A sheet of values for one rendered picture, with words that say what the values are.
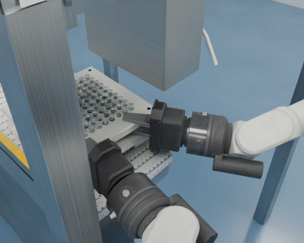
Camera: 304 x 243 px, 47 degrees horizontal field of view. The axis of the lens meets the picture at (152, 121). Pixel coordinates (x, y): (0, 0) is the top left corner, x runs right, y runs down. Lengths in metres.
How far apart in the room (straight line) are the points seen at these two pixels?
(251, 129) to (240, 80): 2.12
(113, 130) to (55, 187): 0.28
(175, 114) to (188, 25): 0.18
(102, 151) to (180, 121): 0.17
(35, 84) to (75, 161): 0.14
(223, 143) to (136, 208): 0.23
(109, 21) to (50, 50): 0.33
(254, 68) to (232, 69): 0.18
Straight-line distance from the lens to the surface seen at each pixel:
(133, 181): 0.59
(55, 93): 0.39
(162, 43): 0.60
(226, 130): 0.70
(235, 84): 2.75
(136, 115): 0.74
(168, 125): 0.70
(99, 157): 0.61
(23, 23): 0.34
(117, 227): 1.11
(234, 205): 1.93
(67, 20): 0.44
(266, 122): 0.70
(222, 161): 0.71
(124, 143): 0.75
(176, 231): 0.52
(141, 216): 0.56
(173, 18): 0.59
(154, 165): 0.80
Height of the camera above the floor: 1.53
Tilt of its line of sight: 41 degrees down
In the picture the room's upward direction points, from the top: straight up
